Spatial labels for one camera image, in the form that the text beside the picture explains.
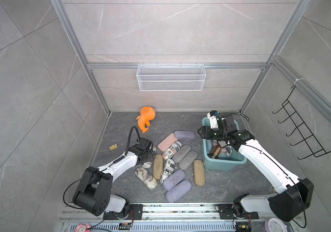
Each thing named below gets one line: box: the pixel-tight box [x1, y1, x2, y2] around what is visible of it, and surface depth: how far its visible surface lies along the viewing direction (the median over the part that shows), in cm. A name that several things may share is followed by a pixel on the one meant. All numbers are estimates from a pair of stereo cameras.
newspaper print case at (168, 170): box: [160, 158, 176, 185], surface depth 85 cm
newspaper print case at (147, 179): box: [135, 166, 158, 191], surface depth 83 cm
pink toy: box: [74, 222, 91, 232], surface depth 68 cm
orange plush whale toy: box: [135, 105, 156, 134], surface depth 112 cm
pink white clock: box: [264, 217, 288, 232], surface depth 69 cm
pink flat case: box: [157, 132, 179, 153], surface depth 100 cm
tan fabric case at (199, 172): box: [193, 159, 206, 187], surface depth 86 cm
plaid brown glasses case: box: [208, 145, 222, 160], surface depth 90 cm
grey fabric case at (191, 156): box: [178, 150, 198, 171], surface depth 91 cm
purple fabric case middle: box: [162, 169, 186, 191], surface depth 81 cm
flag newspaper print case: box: [141, 159, 154, 176], surface depth 89 cm
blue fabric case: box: [205, 138, 214, 155], surface depth 90 cm
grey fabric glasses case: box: [172, 144, 192, 163], surface depth 94 cm
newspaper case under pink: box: [162, 141, 183, 160], surface depth 95 cm
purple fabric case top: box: [174, 130, 196, 140], surface depth 102 cm
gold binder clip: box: [109, 143, 119, 151], surface depth 100 cm
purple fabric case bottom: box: [165, 179, 193, 203], surface depth 79 cm
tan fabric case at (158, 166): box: [152, 154, 164, 180], surface depth 88 cm
